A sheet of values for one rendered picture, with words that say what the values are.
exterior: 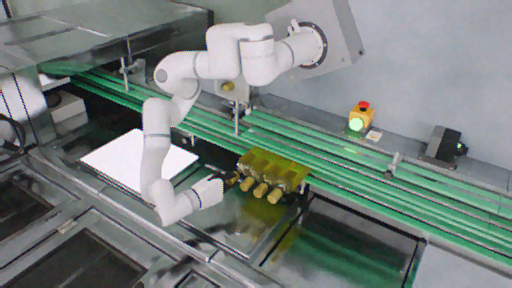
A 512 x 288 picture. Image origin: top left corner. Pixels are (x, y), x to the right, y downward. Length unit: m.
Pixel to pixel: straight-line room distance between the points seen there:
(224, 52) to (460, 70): 0.71
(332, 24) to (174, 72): 0.51
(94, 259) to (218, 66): 0.76
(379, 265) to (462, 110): 0.57
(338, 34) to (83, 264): 1.10
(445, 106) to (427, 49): 0.20
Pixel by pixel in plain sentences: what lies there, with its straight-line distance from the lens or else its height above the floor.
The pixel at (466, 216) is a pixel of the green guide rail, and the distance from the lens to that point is 1.29.
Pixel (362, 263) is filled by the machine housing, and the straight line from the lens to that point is 1.33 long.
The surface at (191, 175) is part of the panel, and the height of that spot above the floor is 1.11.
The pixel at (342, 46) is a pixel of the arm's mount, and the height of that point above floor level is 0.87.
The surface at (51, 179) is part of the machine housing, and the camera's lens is 1.73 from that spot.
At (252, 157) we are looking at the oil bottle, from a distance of 1.36.
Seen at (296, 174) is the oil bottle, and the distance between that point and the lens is 1.30.
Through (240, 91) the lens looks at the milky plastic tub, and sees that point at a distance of 1.61.
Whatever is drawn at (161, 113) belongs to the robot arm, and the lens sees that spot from 1.19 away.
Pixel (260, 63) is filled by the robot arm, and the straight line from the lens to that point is 1.01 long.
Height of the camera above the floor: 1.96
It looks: 45 degrees down
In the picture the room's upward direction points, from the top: 130 degrees counter-clockwise
